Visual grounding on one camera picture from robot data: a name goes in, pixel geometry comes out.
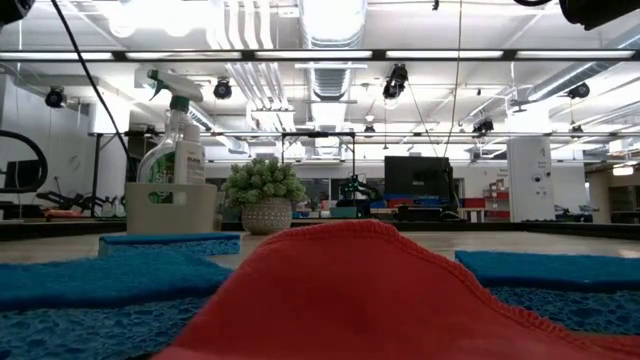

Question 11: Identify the red microfiber cloth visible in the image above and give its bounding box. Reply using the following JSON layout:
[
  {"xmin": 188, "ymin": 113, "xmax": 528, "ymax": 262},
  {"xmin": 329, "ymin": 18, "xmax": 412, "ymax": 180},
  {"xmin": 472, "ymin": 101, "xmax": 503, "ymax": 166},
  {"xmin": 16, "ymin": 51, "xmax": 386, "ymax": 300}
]
[{"xmin": 154, "ymin": 218, "xmax": 640, "ymax": 360}]

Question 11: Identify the small white plastic bottle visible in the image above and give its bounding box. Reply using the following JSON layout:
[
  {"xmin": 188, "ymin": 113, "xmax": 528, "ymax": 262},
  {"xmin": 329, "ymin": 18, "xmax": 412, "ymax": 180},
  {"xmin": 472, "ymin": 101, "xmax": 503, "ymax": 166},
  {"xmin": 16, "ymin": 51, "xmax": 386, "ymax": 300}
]
[{"xmin": 173, "ymin": 123, "xmax": 206, "ymax": 186}]

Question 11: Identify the green and white spray bottle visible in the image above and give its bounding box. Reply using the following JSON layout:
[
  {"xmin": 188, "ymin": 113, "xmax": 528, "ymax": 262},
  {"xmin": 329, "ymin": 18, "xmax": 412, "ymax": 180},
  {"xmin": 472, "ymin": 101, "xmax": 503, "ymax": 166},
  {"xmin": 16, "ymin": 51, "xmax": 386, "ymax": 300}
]
[{"xmin": 135, "ymin": 68, "xmax": 205, "ymax": 205}]

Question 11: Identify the blue sponge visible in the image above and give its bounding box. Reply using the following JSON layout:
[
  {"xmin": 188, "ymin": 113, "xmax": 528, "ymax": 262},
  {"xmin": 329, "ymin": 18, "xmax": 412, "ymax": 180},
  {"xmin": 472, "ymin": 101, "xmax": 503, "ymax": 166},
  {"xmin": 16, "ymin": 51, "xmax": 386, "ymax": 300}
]
[
  {"xmin": 98, "ymin": 232, "xmax": 242, "ymax": 257},
  {"xmin": 454, "ymin": 249, "xmax": 640, "ymax": 336},
  {"xmin": 0, "ymin": 249, "xmax": 234, "ymax": 360}
]

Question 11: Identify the green background robot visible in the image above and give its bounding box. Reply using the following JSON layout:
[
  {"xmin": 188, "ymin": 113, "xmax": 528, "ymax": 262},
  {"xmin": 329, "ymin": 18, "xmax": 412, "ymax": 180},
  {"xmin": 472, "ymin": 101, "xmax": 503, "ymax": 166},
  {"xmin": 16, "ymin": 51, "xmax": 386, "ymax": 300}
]
[{"xmin": 338, "ymin": 172, "xmax": 385, "ymax": 207}]

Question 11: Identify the potted green plant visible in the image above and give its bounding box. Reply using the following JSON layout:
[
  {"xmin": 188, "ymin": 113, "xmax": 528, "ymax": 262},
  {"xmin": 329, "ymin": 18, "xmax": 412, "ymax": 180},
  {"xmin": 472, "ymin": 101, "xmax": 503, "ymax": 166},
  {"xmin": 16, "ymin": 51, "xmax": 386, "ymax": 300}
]
[{"xmin": 222, "ymin": 157, "xmax": 309, "ymax": 236}]

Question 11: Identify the black monitor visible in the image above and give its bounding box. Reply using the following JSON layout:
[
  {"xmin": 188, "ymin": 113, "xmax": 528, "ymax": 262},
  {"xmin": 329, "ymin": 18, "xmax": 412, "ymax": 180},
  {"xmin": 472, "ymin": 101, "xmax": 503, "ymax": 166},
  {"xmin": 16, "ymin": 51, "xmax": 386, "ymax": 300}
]
[{"xmin": 383, "ymin": 155, "xmax": 455, "ymax": 200}]

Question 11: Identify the white plastic caddy bin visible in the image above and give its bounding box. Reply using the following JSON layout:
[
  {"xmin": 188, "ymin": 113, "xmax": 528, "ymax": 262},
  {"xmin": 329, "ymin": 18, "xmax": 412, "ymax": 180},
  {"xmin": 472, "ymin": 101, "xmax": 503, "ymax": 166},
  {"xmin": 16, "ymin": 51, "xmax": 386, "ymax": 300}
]
[{"xmin": 124, "ymin": 182, "xmax": 219, "ymax": 236}]

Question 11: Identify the white column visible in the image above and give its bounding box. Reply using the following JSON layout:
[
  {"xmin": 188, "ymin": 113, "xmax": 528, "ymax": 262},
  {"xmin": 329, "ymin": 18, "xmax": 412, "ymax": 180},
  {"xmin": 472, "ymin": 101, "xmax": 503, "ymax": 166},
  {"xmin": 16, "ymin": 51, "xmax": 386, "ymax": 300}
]
[{"xmin": 507, "ymin": 137, "xmax": 556, "ymax": 223}]

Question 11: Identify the silver ceiling air duct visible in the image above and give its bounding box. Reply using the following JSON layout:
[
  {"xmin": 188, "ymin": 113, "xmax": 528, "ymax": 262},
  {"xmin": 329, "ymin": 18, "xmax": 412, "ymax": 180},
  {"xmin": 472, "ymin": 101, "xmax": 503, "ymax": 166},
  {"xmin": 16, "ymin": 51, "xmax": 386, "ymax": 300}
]
[{"xmin": 298, "ymin": 0, "xmax": 370, "ymax": 101}]

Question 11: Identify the black hanging cable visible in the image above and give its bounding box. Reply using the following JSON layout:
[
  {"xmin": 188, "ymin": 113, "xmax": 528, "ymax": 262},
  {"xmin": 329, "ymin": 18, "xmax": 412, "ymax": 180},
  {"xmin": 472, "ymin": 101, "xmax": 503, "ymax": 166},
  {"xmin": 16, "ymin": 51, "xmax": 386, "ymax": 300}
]
[{"xmin": 49, "ymin": 0, "xmax": 136, "ymax": 181}]

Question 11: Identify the black cable loop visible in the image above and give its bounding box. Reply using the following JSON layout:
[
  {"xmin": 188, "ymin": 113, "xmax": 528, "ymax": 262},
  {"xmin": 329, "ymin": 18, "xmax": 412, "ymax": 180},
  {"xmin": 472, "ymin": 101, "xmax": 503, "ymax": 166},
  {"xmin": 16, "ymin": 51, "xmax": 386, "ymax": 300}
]
[{"xmin": 0, "ymin": 129, "xmax": 50, "ymax": 194}]

